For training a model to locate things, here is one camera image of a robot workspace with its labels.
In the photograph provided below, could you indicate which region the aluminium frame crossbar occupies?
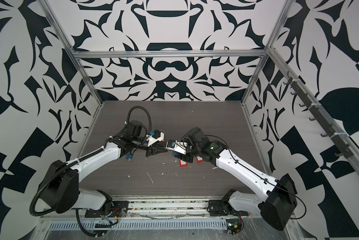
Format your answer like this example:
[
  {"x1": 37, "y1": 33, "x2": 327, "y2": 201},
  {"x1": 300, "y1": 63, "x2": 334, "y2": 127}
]
[{"x1": 73, "y1": 50, "x2": 265, "y2": 59}]

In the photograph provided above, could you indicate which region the black hook rail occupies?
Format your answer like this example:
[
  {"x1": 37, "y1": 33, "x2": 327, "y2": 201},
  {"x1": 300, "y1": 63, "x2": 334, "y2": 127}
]
[{"x1": 285, "y1": 73, "x2": 354, "y2": 159}]

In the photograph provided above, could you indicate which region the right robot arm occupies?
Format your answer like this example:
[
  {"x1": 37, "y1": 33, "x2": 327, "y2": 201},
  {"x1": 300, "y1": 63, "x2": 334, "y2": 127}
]
[{"x1": 168, "y1": 127, "x2": 297, "y2": 231}]

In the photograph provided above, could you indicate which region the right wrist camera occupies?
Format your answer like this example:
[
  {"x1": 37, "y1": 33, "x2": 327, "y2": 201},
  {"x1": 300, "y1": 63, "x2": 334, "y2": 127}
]
[{"x1": 173, "y1": 141, "x2": 188, "y2": 155}]

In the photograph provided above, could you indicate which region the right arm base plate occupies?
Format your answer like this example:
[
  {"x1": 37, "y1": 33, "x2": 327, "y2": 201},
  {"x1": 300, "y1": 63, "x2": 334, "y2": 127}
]
[{"x1": 206, "y1": 200, "x2": 249, "y2": 217}]

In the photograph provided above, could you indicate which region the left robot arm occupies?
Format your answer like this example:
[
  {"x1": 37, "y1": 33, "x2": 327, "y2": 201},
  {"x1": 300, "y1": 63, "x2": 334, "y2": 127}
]
[{"x1": 30, "y1": 121, "x2": 167, "y2": 216}]

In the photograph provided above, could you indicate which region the black corrugated cable conduit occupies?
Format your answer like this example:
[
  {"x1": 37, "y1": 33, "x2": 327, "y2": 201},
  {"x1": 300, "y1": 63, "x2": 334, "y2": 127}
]
[{"x1": 29, "y1": 105, "x2": 153, "y2": 217}]

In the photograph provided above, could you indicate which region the blue padlock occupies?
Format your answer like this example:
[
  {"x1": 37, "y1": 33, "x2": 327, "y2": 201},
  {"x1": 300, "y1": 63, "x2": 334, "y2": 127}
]
[
  {"x1": 166, "y1": 140, "x2": 180, "y2": 158},
  {"x1": 125, "y1": 153, "x2": 133, "y2": 163}
]

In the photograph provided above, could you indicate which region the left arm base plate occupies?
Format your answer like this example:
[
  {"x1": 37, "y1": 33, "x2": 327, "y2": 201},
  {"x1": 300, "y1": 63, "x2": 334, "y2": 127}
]
[{"x1": 85, "y1": 201, "x2": 129, "y2": 218}]

